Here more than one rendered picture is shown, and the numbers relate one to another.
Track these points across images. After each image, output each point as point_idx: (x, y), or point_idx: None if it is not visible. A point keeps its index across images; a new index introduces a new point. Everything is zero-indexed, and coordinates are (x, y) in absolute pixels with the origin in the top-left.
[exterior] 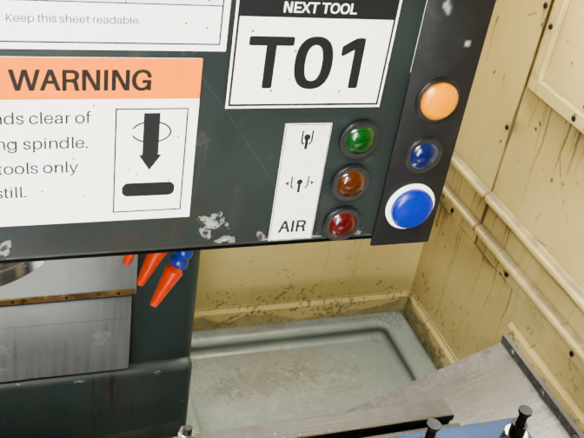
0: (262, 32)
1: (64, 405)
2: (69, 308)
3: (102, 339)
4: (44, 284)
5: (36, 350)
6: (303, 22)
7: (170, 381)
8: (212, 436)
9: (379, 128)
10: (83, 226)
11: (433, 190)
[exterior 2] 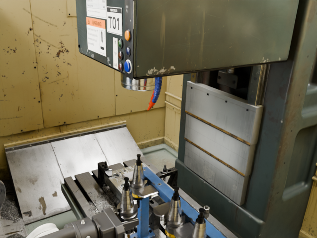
0: (109, 15)
1: (224, 207)
2: (228, 170)
3: (234, 188)
4: (223, 157)
5: (219, 179)
6: (112, 13)
7: (253, 224)
8: (229, 233)
9: (123, 41)
10: (98, 54)
11: (131, 63)
